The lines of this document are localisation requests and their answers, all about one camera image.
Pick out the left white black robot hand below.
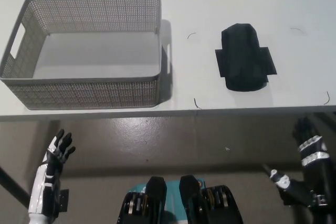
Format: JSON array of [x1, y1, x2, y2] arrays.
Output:
[[28, 129, 77, 214]]

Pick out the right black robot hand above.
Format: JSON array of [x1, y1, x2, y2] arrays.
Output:
[[262, 117, 331, 207]]

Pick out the black fabric pencil case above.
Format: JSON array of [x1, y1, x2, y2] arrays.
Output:
[[220, 23, 268, 92]]

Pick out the black table leg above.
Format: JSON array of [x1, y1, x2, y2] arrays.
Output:
[[0, 165, 31, 204]]

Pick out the grey perforated plastic basket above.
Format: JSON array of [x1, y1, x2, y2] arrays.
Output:
[[0, 0, 163, 111]]

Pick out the black teal robot body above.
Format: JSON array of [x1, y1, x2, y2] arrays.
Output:
[[117, 174, 244, 224]]

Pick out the black flat square mat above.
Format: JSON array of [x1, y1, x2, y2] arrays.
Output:
[[214, 47, 278, 83]]

